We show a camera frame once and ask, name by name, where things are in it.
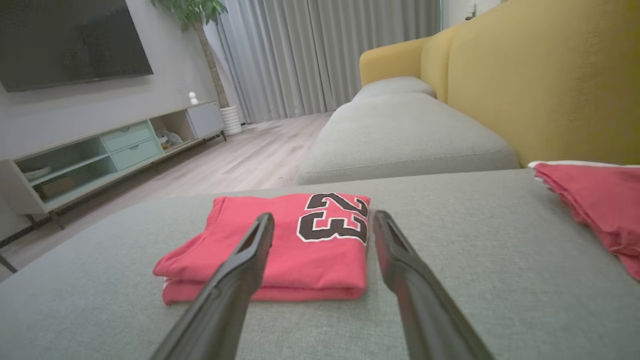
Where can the white ribbed plant pot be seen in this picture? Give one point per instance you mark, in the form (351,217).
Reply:
(231,120)

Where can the folded red garment white edge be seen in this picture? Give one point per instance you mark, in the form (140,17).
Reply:
(600,200)

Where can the black flat screen TV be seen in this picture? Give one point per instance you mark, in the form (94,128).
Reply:
(65,40)

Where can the brown box in cabinet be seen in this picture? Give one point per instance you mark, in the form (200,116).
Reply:
(55,189)

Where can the white dishes in cabinet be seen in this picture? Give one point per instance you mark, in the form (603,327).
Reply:
(37,174)

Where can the yellow sofa backrest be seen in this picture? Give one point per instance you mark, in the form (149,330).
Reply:
(550,75)

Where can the red shorts with white trim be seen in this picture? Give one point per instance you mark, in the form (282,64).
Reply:
(310,270)

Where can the plush toy in cabinet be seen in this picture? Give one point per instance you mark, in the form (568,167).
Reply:
(167,137)

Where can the small white figurine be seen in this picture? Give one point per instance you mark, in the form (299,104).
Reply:
(193,99)

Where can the white TV cabinet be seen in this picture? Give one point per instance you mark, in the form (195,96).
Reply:
(135,145)

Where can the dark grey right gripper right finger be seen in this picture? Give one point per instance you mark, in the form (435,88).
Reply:
(430,315)

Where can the green indoor tree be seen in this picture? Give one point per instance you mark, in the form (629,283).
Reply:
(212,65)

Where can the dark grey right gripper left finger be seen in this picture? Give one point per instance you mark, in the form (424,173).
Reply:
(220,305)

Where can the grey curtain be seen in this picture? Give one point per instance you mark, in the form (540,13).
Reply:
(300,50)

